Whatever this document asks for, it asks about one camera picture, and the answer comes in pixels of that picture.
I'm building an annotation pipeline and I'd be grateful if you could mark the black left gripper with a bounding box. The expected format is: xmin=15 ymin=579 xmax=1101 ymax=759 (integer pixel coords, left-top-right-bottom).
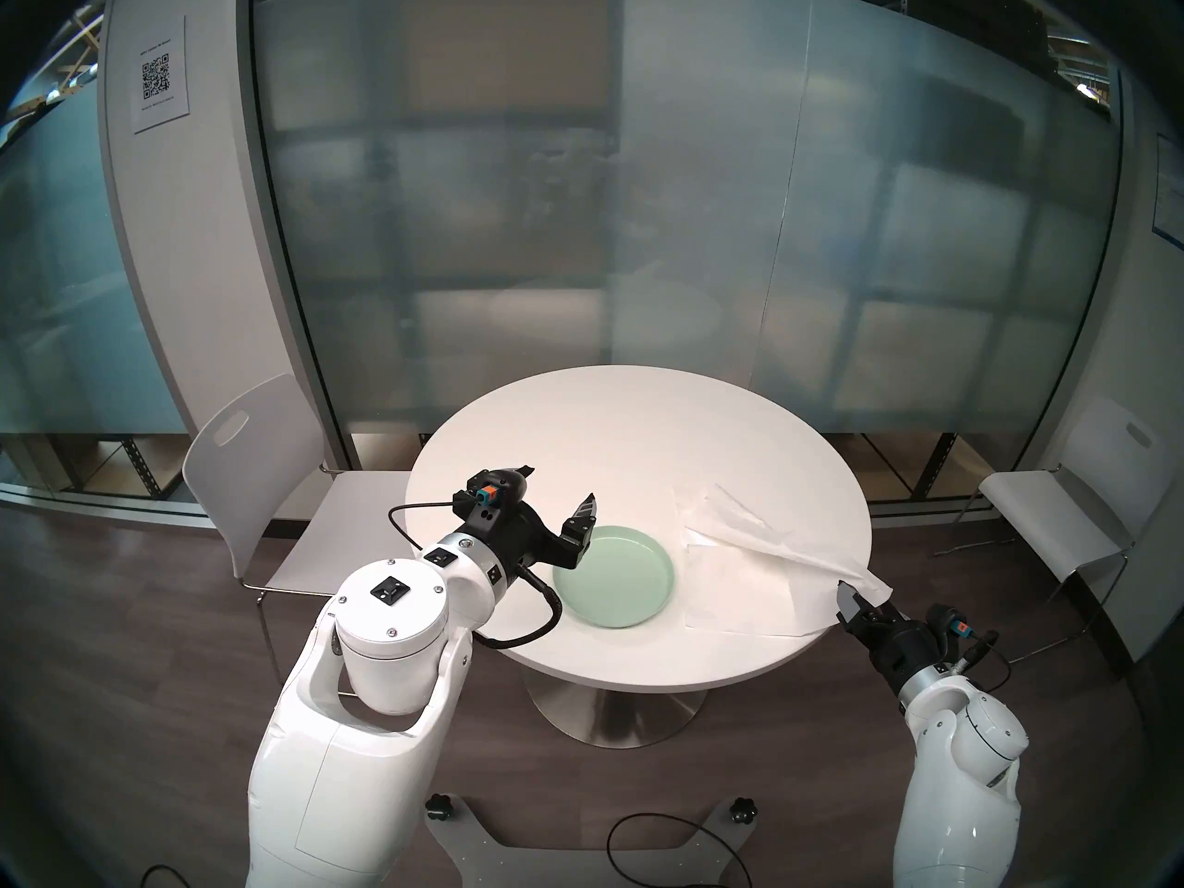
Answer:
xmin=460 ymin=462 xmax=600 ymax=584

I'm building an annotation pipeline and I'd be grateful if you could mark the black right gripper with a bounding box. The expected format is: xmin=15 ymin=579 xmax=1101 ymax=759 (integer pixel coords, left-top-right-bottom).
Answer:
xmin=835 ymin=581 xmax=940 ymax=702

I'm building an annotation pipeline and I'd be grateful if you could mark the white paper napkin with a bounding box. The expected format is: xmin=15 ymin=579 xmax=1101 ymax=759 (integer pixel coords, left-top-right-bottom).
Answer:
xmin=668 ymin=484 xmax=896 ymax=639

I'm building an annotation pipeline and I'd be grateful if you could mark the pale green plate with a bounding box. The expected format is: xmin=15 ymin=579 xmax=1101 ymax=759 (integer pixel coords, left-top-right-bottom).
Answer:
xmin=552 ymin=524 xmax=678 ymax=630

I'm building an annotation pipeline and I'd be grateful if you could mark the QR code paper sign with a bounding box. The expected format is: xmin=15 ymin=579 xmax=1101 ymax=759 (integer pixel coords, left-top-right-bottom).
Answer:
xmin=132 ymin=17 xmax=192 ymax=135

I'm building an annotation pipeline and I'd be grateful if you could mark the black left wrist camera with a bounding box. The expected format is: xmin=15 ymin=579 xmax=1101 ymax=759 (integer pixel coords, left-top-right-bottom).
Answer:
xmin=451 ymin=468 xmax=530 ymax=512

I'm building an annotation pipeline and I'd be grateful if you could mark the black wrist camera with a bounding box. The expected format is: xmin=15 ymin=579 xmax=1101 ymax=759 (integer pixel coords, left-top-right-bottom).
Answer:
xmin=928 ymin=604 xmax=974 ymax=660
xmin=451 ymin=468 xmax=530 ymax=512

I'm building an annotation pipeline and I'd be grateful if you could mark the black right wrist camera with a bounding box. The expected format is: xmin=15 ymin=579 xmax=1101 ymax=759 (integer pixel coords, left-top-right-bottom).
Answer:
xmin=928 ymin=604 xmax=974 ymax=660

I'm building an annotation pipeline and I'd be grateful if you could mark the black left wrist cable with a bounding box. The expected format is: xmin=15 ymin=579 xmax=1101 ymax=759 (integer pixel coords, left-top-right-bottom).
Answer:
xmin=387 ymin=499 xmax=562 ymax=647

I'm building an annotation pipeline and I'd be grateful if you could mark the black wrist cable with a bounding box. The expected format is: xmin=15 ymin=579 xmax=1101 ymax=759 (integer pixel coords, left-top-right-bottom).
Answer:
xmin=962 ymin=629 xmax=1014 ymax=693
xmin=387 ymin=499 xmax=562 ymax=647

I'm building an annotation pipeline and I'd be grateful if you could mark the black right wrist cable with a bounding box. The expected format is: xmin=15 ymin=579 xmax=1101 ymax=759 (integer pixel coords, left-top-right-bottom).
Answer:
xmin=962 ymin=629 xmax=1014 ymax=693

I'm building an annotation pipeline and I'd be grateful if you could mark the perforated metal rack post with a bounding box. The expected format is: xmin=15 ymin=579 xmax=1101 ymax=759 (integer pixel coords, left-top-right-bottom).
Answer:
xmin=118 ymin=436 xmax=181 ymax=506
xmin=911 ymin=431 xmax=958 ymax=503

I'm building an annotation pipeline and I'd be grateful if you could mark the metal table pedestal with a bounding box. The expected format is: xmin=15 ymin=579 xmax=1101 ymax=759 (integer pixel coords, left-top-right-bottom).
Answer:
xmin=523 ymin=664 xmax=709 ymax=746

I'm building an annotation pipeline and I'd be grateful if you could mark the white chair with handle slot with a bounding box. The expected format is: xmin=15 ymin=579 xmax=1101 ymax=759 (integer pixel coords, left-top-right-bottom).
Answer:
xmin=182 ymin=373 xmax=414 ymax=688
xmin=930 ymin=394 xmax=1168 ymax=665

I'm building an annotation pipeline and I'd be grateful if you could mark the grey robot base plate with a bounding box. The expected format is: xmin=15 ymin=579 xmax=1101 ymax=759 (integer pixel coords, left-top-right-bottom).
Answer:
xmin=425 ymin=798 xmax=755 ymax=888

